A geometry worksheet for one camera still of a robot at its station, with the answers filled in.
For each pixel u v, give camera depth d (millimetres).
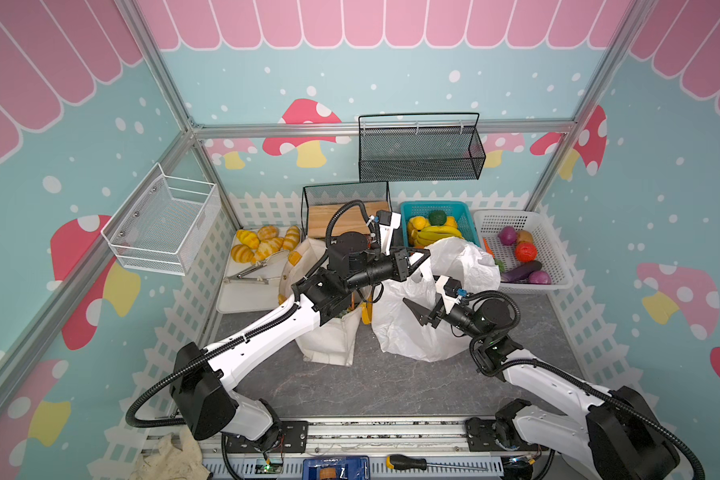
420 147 991
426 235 1105
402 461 698
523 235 1121
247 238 1125
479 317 601
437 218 1121
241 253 1086
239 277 1028
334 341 793
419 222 1121
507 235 1123
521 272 1043
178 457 715
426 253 639
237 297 1006
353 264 520
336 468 658
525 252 1053
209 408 395
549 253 1030
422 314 668
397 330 872
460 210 1158
